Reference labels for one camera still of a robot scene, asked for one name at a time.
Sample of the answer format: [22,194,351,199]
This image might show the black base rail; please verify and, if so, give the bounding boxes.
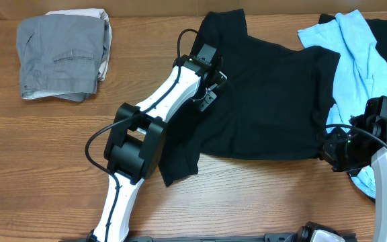
[58,233,357,242]

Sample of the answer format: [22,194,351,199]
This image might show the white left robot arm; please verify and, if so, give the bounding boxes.
[86,55,227,241]

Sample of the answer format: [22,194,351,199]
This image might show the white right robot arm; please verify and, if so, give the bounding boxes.
[320,115,387,241]

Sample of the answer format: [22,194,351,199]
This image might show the light blue t-shirt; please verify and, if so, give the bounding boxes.
[297,9,387,201]

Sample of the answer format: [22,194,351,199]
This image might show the black t-shirt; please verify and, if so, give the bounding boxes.
[159,9,340,185]

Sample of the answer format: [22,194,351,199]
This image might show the folded grey trousers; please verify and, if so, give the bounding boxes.
[16,15,104,102]

